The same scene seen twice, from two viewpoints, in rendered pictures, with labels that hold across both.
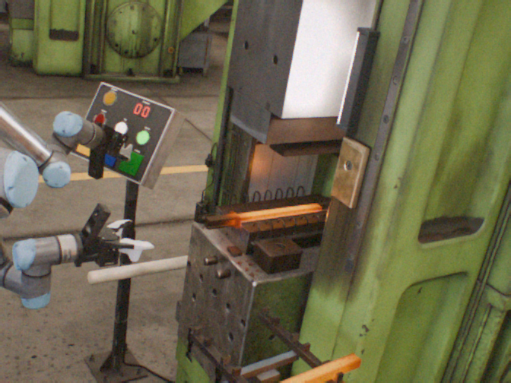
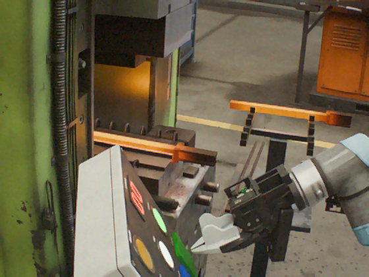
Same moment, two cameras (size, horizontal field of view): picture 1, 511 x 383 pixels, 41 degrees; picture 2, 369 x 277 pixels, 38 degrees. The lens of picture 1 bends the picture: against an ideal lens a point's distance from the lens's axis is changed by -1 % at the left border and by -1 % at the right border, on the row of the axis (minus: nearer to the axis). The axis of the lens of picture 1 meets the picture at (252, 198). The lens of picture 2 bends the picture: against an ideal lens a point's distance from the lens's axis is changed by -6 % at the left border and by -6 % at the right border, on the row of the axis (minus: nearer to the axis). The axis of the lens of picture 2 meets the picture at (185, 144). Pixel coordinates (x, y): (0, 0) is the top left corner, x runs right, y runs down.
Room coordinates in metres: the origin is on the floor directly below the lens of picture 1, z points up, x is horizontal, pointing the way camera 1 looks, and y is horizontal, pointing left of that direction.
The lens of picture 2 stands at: (2.62, 1.05, 1.59)
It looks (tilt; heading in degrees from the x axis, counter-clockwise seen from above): 24 degrees down; 232
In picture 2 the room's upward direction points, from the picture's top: 4 degrees clockwise
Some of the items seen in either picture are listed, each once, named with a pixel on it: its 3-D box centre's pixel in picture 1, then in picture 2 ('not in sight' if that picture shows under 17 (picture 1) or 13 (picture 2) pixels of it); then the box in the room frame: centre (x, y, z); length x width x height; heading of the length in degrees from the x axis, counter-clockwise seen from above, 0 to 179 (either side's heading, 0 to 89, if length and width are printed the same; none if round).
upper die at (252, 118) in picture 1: (307, 114); (96, 20); (2.00, -0.12, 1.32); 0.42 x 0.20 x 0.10; 126
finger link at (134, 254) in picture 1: (135, 251); not in sight; (1.59, 0.29, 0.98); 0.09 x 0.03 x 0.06; 90
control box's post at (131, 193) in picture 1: (125, 257); not in sight; (2.27, 0.44, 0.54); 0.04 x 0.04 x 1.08; 36
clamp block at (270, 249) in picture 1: (277, 255); (170, 142); (1.76, -0.10, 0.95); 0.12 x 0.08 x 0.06; 126
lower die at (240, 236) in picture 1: (286, 219); (95, 155); (2.00, -0.12, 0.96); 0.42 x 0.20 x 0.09; 126
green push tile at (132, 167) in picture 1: (131, 163); (182, 259); (2.11, 0.42, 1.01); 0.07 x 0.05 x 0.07; 61
